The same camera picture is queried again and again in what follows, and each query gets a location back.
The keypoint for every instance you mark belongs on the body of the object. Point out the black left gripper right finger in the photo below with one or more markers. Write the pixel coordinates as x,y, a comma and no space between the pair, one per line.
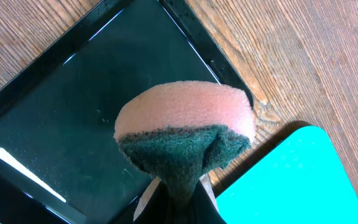
204,203

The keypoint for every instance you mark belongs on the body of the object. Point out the teal tray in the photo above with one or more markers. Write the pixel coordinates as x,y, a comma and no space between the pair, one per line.
302,180

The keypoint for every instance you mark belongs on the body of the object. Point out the black tray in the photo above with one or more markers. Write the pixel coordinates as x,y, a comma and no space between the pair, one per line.
59,162

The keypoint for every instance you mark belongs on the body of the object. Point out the grey-green sponge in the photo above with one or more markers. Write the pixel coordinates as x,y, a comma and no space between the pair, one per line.
180,131

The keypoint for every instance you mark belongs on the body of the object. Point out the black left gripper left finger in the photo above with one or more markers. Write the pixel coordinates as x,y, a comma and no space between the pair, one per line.
156,205

